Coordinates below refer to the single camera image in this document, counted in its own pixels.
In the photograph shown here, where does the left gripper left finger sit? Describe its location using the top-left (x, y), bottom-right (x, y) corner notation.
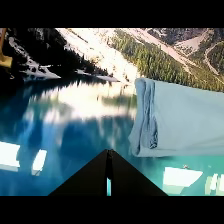
top-left (48, 148), bottom-right (110, 197)

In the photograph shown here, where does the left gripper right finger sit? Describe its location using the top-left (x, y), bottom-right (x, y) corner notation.
top-left (108, 148), bottom-right (168, 197)

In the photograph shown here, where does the light blue shirt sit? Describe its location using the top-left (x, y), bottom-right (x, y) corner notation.
top-left (127, 77), bottom-right (224, 159)

